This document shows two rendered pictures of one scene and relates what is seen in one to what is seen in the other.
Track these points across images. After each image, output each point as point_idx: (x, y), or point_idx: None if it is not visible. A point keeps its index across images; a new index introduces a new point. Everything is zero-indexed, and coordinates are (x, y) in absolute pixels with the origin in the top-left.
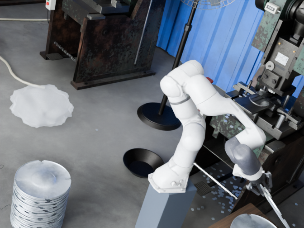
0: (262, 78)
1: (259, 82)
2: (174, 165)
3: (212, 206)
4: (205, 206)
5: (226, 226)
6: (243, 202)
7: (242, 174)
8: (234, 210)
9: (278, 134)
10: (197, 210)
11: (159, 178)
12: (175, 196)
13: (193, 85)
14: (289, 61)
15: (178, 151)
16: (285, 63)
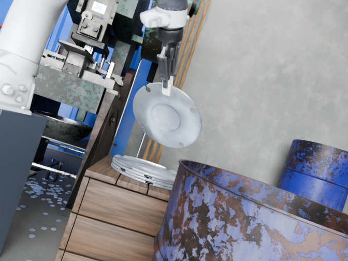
0: (78, 31)
1: (75, 37)
2: (4, 53)
3: (37, 203)
4: (27, 205)
5: (109, 168)
6: None
7: (166, 15)
8: (75, 188)
9: (111, 83)
10: (17, 210)
11: None
12: (12, 119)
13: None
14: (108, 9)
15: (10, 23)
16: (103, 12)
